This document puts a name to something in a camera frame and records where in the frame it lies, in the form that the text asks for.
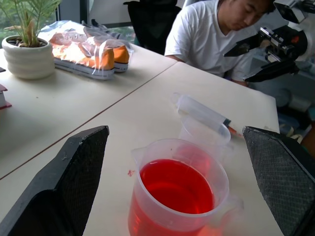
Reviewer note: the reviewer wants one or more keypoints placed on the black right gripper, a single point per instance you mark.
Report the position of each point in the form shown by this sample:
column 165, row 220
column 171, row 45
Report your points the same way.
column 288, row 44

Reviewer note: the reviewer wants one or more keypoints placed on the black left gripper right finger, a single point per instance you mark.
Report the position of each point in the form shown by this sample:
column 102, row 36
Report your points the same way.
column 283, row 177

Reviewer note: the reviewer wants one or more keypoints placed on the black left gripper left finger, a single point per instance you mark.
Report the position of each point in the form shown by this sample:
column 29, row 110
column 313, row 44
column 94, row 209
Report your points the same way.
column 56, row 196

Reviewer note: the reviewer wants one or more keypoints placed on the clear plastic syringe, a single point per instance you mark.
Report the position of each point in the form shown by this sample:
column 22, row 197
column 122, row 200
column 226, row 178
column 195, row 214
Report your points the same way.
column 201, row 113

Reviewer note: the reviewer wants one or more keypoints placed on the clear plastic beaker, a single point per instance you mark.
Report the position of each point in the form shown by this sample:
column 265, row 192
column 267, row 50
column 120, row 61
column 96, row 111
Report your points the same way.
column 197, row 134

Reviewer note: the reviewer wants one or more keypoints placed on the beaker with red liquid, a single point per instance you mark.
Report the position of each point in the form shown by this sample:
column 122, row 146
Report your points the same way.
column 172, row 191

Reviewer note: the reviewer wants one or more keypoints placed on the man in white T-shirt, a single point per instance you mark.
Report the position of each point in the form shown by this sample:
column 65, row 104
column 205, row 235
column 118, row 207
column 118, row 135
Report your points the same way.
column 204, row 39

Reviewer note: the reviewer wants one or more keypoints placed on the red book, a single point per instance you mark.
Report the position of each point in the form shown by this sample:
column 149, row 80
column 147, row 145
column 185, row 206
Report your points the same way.
column 3, row 98

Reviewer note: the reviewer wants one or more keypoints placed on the black office chair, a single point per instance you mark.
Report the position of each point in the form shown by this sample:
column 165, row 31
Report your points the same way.
column 150, row 24

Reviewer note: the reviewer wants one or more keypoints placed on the orange canvas shoe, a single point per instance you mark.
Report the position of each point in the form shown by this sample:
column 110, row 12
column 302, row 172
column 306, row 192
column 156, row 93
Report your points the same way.
column 81, row 59
column 120, row 56

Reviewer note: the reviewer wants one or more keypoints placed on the white ribbed plant pot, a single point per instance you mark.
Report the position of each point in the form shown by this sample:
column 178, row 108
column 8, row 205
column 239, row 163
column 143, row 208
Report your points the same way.
column 27, row 61

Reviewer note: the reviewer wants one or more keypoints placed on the orange shoes in plastic bag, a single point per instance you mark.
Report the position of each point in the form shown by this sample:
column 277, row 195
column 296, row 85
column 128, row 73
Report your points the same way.
column 64, row 32

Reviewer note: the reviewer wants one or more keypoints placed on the green palm plant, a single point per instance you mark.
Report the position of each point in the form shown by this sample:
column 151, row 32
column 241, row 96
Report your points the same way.
column 27, row 19

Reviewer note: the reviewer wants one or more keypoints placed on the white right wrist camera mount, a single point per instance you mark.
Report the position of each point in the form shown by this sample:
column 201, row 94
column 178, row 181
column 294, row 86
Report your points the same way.
column 308, row 37

